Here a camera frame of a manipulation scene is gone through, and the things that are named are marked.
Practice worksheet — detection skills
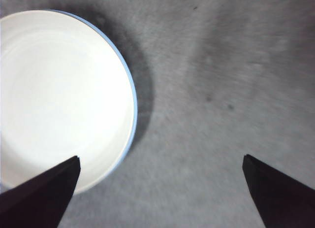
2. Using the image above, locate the blue round plate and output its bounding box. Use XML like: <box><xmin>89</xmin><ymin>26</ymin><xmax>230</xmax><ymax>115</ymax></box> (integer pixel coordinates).
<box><xmin>46</xmin><ymin>8</ymin><xmax>138</xmax><ymax>196</ymax></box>

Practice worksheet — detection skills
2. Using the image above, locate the white round plate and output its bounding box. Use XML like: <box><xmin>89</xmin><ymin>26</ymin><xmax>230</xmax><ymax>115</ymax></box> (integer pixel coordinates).
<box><xmin>0</xmin><ymin>10</ymin><xmax>135</xmax><ymax>195</ymax></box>

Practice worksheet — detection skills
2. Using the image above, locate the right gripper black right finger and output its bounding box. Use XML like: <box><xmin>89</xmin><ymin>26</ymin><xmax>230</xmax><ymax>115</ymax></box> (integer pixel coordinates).
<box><xmin>242</xmin><ymin>154</ymin><xmax>315</xmax><ymax>228</ymax></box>

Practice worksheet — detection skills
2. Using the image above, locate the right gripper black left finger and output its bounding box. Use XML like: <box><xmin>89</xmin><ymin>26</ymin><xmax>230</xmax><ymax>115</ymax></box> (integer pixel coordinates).
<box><xmin>0</xmin><ymin>156</ymin><xmax>81</xmax><ymax>228</ymax></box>

